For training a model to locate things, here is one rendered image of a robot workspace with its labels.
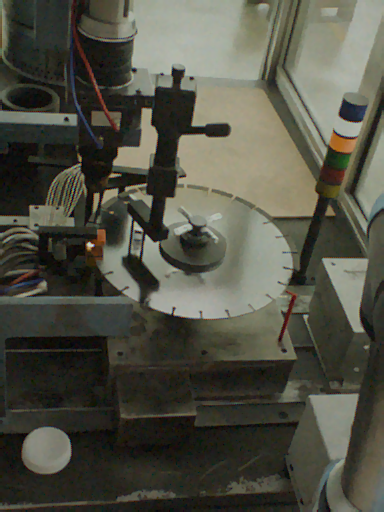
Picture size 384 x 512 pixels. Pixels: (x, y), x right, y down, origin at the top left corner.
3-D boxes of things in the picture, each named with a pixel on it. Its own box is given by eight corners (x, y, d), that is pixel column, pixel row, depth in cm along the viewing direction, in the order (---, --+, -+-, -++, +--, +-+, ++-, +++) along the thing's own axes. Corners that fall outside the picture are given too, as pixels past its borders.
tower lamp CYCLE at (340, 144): (348, 140, 131) (353, 125, 129) (356, 154, 128) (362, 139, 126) (325, 139, 130) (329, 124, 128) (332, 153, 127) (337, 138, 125)
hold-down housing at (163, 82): (179, 185, 110) (200, 60, 97) (178, 204, 107) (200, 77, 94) (142, 181, 110) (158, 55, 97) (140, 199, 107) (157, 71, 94)
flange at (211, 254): (212, 222, 126) (214, 210, 124) (237, 264, 118) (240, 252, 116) (150, 228, 122) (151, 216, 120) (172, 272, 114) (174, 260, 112)
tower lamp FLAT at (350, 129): (353, 124, 129) (358, 109, 127) (362, 138, 126) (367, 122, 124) (329, 123, 128) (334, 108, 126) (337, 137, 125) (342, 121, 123)
